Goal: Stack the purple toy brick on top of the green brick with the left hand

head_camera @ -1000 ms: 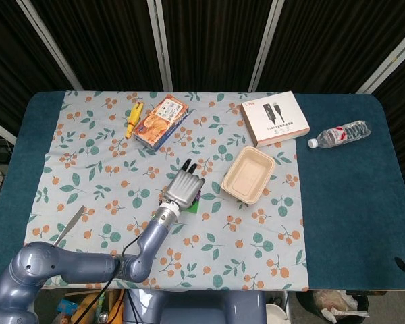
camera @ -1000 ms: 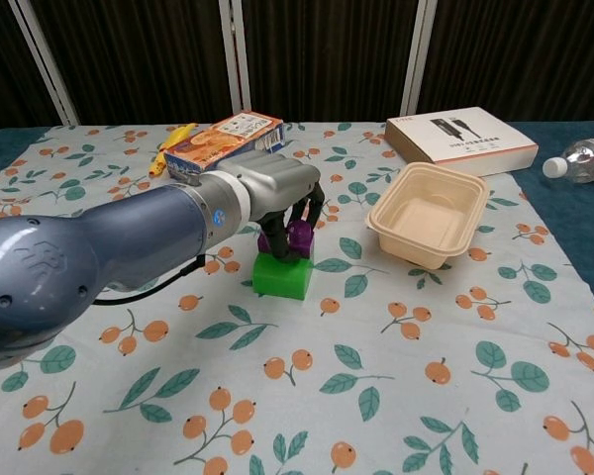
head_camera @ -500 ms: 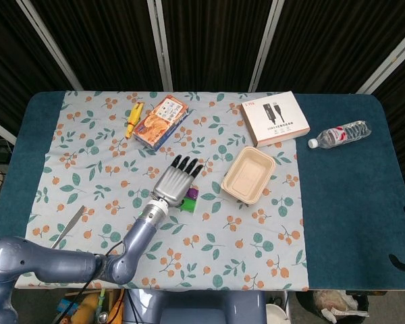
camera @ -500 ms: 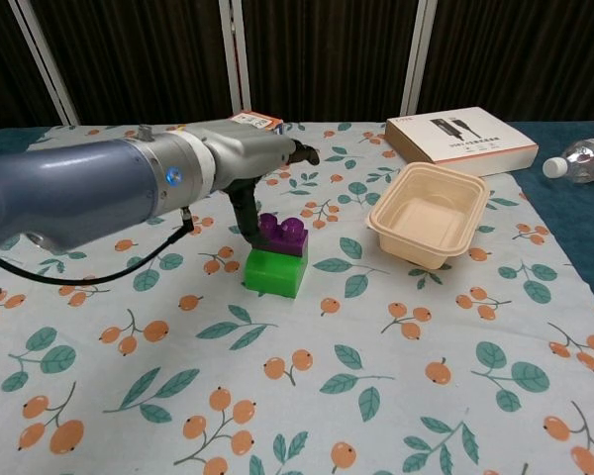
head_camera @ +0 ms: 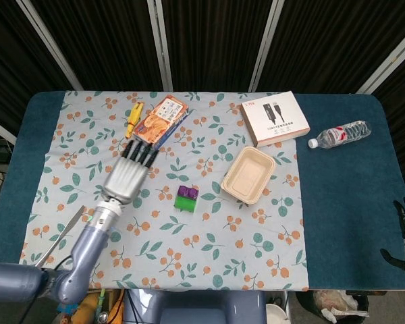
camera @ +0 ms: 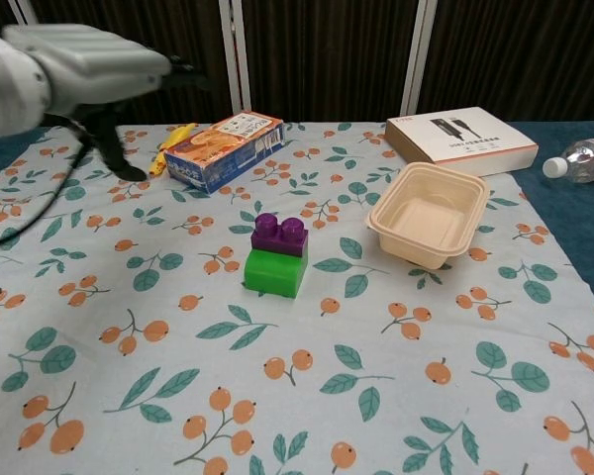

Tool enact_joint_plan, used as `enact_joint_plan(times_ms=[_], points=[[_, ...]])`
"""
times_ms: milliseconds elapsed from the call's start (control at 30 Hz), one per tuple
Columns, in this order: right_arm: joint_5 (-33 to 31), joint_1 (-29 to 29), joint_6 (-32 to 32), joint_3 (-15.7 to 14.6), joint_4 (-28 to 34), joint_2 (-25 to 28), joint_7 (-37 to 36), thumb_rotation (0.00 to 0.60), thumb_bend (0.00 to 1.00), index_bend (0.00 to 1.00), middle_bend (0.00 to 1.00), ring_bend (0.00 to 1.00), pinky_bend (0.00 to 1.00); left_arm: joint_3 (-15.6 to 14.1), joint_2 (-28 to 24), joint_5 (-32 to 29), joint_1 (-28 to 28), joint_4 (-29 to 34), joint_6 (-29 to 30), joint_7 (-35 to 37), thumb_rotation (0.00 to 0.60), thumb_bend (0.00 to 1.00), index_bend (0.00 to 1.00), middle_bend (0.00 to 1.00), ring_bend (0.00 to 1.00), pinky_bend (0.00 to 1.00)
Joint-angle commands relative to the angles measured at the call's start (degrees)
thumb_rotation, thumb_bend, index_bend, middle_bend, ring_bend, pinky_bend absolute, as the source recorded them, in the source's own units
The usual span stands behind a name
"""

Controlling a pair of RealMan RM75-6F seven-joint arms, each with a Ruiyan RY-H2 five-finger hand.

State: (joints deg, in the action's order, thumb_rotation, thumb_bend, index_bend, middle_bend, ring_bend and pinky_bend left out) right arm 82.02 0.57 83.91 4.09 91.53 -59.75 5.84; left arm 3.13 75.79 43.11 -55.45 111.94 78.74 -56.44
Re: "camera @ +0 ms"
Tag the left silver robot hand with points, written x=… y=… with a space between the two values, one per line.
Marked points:
x=94 y=69

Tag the small purple toy brick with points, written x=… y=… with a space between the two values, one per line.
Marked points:
x=277 y=240

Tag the fruit and leaf print tablecloth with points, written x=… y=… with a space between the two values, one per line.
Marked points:
x=297 y=356

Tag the orange and blue snack box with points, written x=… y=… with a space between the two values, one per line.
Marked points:
x=218 y=153

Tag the green toy brick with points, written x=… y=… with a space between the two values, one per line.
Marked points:
x=272 y=277

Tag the beige takeaway food container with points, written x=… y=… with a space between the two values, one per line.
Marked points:
x=425 y=218

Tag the clear plastic water bottle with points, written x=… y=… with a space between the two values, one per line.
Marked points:
x=589 y=158

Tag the white partition frame post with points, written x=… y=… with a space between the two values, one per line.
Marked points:
x=418 y=54
x=235 y=59
x=24 y=12

